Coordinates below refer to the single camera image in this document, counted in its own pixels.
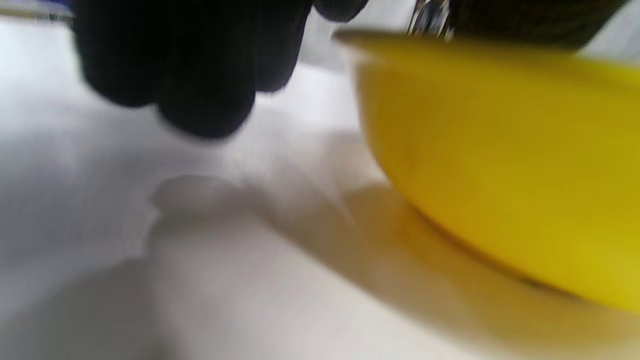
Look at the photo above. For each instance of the person's left hand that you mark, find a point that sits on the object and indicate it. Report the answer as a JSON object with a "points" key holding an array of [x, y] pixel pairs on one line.
{"points": [[200, 60]]}

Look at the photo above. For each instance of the person's right hand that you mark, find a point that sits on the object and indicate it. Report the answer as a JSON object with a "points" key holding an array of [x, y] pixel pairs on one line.
{"points": [[525, 20]]}

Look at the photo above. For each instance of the yellow bowl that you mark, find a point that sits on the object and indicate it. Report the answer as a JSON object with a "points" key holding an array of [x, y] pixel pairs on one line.
{"points": [[500, 150]]}

